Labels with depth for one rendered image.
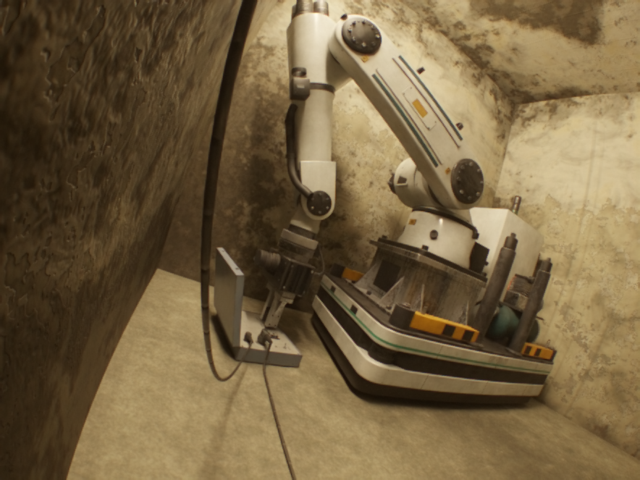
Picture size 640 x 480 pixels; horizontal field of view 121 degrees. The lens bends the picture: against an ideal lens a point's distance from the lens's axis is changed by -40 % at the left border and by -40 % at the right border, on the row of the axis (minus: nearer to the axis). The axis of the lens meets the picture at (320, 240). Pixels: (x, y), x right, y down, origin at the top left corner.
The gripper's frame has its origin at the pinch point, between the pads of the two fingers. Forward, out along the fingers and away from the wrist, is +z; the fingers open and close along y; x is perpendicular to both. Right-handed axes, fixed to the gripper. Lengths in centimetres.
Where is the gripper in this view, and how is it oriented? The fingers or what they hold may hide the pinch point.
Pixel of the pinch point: (270, 316)
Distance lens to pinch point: 137.1
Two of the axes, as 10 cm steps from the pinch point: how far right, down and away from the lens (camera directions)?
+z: -3.6, 9.3, 0.3
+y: -4.8, -2.1, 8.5
